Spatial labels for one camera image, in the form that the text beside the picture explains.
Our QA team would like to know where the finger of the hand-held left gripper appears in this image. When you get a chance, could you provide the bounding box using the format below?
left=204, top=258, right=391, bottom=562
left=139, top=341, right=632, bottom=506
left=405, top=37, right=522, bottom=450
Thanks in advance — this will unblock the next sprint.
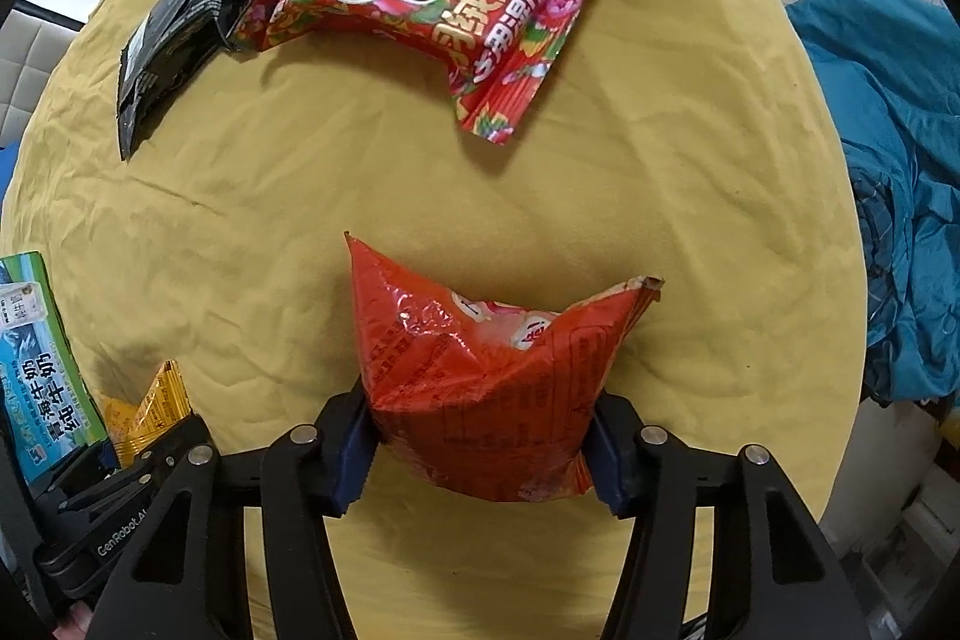
left=120, top=413, right=218, bottom=472

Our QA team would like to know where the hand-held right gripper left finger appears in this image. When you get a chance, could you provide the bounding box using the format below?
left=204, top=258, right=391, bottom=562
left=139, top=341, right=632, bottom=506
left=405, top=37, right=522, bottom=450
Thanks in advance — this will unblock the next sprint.
left=97, top=385, right=377, bottom=640

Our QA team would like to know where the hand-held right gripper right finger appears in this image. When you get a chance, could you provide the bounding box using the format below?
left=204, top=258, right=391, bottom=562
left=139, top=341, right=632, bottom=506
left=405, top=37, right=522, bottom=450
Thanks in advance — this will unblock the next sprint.
left=587, top=391, right=877, bottom=640

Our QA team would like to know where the orange yellow sachet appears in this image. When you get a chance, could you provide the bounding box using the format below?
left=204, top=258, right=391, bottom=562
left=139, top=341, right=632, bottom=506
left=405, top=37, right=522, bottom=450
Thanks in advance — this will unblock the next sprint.
left=101, top=360, right=190, bottom=467

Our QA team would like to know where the red snack bag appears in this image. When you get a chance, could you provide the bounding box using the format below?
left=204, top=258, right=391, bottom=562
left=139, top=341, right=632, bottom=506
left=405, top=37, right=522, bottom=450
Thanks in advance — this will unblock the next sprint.
left=343, top=230, right=666, bottom=503

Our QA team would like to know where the person's left hand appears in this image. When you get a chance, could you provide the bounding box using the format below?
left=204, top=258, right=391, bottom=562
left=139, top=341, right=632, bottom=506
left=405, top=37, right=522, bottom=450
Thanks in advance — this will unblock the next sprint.
left=52, top=601, right=92, bottom=640

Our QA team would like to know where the green blue milk carton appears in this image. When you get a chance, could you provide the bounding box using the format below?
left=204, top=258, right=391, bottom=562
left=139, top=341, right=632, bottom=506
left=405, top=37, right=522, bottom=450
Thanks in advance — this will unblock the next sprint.
left=0, top=251, right=110, bottom=465

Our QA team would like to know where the yellow bed sheet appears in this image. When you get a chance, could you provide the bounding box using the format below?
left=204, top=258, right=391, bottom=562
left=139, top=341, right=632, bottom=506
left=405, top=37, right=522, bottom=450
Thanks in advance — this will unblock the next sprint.
left=0, top=0, right=871, bottom=640

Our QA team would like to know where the black foil packet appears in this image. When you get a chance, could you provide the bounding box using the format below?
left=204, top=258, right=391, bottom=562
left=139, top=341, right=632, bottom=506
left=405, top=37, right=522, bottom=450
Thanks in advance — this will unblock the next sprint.
left=116, top=0, right=263, bottom=163

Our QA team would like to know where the blue blanket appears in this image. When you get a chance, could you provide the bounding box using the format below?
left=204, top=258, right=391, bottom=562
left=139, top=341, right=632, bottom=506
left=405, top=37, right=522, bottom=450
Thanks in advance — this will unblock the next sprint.
left=784, top=0, right=960, bottom=422

